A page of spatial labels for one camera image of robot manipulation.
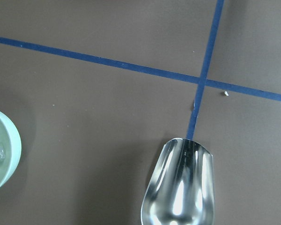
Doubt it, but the metal ice scoop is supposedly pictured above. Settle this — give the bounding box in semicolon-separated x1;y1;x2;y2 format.
140;138;215;225

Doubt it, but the mint green bowl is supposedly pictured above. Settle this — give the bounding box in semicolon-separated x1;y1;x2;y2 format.
0;111;22;188

